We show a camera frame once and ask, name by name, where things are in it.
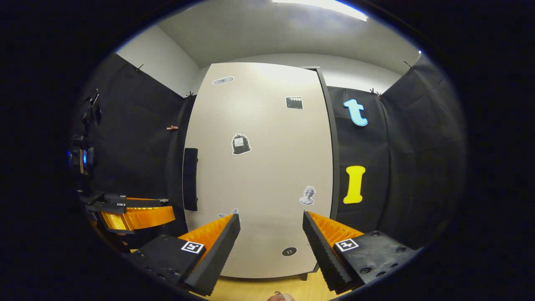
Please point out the large ceiling light panel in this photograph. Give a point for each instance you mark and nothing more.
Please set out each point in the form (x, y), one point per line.
(326, 6)

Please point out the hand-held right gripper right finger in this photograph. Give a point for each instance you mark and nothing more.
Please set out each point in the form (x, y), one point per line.
(324, 255)

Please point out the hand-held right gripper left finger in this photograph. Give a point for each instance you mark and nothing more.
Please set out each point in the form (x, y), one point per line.
(219, 255)

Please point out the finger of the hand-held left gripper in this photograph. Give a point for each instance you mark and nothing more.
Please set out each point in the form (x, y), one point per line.
(138, 218)
(142, 203)

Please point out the black backdrop cloth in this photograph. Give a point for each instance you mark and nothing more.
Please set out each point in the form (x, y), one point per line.
(418, 167)

